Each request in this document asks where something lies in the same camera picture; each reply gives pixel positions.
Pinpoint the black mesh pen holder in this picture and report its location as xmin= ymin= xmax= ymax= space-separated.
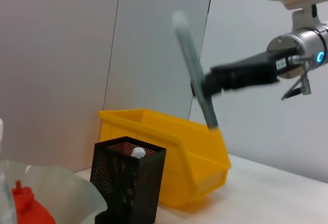
xmin=89 ymin=135 xmax=167 ymax=224

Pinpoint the red-orange toy orange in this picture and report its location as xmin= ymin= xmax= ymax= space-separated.
xmin=11 ymin=179 xmax=56 ymax=224

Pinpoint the grey marker pen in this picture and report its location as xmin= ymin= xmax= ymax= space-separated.
xmin=171 ymin=10 xmax=220 ymax=133

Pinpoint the pale green wavy glass plate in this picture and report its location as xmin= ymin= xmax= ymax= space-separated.
xmin=0 ymin=159 xmax=108 ymax=224

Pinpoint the mint green pen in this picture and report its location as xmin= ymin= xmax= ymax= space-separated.
xmin=131 ymin=147 xmax=147 ymax=159

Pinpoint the right gripper cable with plugs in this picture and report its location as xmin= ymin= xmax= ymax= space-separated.
xmin=280 ymin=54 xmax=312 ymax=100

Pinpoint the yellow plastic storage bin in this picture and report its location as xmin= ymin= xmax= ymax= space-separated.
xmin=98 ymin=108 xmax=232 ymax=213

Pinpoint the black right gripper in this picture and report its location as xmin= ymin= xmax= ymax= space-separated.
xmin=191 ymin=46 xmax=298 ymax=102

